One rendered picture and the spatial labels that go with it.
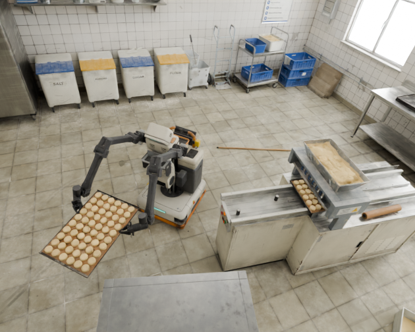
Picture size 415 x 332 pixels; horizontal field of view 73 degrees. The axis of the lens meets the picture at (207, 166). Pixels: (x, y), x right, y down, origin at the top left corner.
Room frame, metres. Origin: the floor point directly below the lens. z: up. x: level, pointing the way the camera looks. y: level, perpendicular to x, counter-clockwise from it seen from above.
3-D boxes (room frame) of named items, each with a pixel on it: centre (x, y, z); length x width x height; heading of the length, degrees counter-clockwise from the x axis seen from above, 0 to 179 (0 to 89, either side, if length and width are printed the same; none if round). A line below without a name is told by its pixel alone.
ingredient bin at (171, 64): (5.13, 0.89, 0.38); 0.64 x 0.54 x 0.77; 23
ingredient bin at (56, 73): (4.28, 2.64, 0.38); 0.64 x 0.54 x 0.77; 28
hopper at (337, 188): (1.82, -1.04, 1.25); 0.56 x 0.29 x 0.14; 18
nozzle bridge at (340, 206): (1.82, -1.04, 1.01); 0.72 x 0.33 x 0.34; 18
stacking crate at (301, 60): (6.18, -1.71, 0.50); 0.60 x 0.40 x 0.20; 118
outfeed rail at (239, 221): (1.72, -1.19, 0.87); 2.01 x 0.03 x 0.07; 108
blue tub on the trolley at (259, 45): (5.70, -0.67, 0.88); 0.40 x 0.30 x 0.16; 29
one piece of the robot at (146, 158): (1.98, 0.48, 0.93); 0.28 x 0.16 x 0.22; 71
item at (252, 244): (1.66, -0.56, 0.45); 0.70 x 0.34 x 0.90; 108
